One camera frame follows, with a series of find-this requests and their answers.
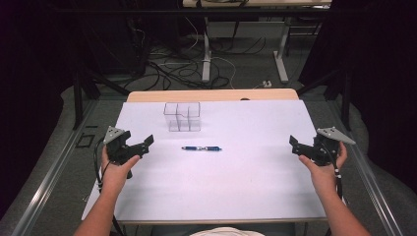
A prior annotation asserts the clear plastic organizer box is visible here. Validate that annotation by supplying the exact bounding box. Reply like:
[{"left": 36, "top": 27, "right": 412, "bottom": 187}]
[{"left": 162, "top": 101, "right": 202, "bottom": 133}]

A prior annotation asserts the person's right hand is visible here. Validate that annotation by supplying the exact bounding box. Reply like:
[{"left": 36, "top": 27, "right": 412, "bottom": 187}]
[{"left": 298, "top": 142, "right": 348, "bottom": 198}]

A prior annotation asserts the person's white clothing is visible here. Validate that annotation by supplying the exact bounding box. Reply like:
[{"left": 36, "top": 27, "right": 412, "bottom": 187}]
[{"left": 189, "top": 226, "right": 266, "bottom": 236}]

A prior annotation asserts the metal floor rail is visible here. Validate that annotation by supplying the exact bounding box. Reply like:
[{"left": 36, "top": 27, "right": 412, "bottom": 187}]
[
  {"left": 11, "top": 99, "right": 99, "bottom": 236},
  {"left": 328, "top": 99, "right": 405, "bottom": 236}
]

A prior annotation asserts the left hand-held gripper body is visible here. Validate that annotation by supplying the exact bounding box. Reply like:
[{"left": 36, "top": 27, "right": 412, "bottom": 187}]
[{"left": 102, "top": 126, "right": 142, "bottom": 166}]

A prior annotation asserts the dark curtain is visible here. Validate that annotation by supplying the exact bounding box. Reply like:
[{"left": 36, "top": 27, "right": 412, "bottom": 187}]
[
  {"left": 0, "top": 0, "right": 83, "bottom": 220},
  {"left": 298, "top": 0, "right": 417, "bottom": 195}
]

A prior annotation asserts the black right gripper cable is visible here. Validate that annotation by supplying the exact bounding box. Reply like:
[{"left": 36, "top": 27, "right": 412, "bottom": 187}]
[{"left": 323, "top": 144, "right": 344, "bottom": 202}]

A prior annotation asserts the desk with white legs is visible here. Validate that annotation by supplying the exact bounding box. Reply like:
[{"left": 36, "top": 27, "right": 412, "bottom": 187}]
[{"left": 182, "top": 0, "right": 332, "bottom": 85}]

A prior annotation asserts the black square floor frame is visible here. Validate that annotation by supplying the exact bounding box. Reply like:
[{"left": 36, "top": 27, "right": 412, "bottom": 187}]
[{"left": 75, "top": 133, "right": 96, "bottom": 149}]

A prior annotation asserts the white table cover sheet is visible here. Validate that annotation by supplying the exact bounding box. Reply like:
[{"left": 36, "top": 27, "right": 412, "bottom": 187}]
[{"left": 81, "top": 99, "right": 328, "bottom": 222}]

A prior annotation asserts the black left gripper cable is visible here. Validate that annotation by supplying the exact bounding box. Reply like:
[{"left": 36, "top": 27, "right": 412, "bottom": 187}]
[{"left": 92, "top": 137, "right": 128, "bottom": 236}]

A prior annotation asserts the tangle of floor cables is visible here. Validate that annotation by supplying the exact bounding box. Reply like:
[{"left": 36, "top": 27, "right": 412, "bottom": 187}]
[{"left": 122, "top": 16, "right": 268, "bottom": 92}]

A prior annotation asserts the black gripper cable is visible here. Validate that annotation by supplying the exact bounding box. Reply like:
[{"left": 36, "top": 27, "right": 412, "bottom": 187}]
[
  {"left": 92, "top": 137, "right": 128, "bottom": 236},
  {"left": 323, "top": 144, "right": 344, "bottom": 202}
]

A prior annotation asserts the person's left hand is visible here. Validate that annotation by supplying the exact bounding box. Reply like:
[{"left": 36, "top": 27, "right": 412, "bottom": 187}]
[{"left": 100, "top": 146, "right": 142, "bottom": 197}]

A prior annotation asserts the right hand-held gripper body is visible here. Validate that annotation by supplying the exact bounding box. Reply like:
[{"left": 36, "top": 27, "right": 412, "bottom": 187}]
[{"left": 307, "top": 126, "right": 357, "bottom": 167}]

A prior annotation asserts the black metal stand frame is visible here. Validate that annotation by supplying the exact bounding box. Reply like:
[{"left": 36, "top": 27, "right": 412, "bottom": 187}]
[
  {"left": 72, "top": 63, "right": 132, "bottom": 131},
  {"left": 296, "top": 65, "right": 353, "bottom": 132}
]

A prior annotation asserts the blue and silver pen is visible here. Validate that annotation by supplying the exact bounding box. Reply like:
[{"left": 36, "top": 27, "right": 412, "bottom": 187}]
[{"left": 181, "top": 146, "right": 223, "bottom": 152}]

